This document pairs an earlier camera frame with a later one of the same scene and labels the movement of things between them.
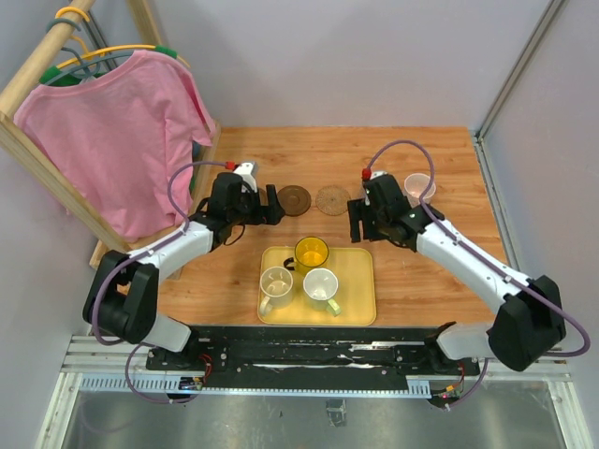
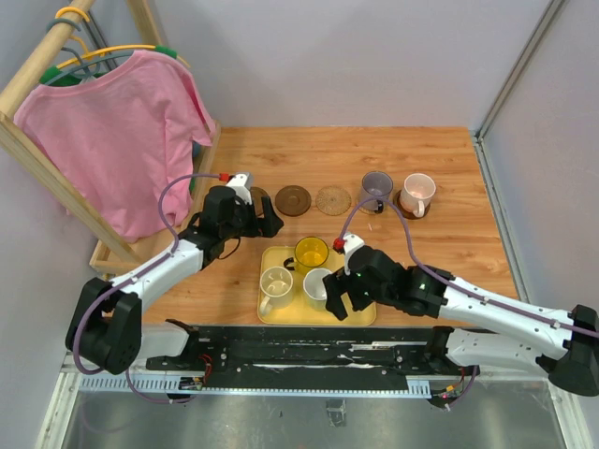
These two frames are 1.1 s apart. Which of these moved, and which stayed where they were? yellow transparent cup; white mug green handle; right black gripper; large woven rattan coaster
Moved: right black gripper
Stayed: large woven rattan coaster; white mug green handle; yellow transparent cup
